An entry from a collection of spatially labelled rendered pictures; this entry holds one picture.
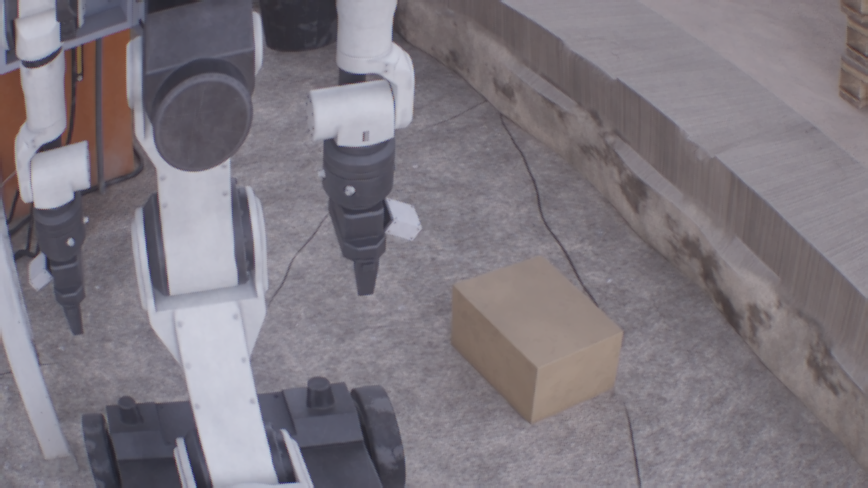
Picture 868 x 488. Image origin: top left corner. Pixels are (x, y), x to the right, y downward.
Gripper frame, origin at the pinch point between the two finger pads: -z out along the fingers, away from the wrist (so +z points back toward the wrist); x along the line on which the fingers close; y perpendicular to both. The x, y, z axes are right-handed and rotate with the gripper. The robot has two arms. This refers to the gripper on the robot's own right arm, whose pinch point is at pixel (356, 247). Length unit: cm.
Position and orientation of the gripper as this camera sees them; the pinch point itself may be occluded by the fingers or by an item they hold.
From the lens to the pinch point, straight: 164.9
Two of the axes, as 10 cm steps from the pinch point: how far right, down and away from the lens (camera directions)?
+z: 0.4, -7.2, -6.9
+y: -9.7, 1.5, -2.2
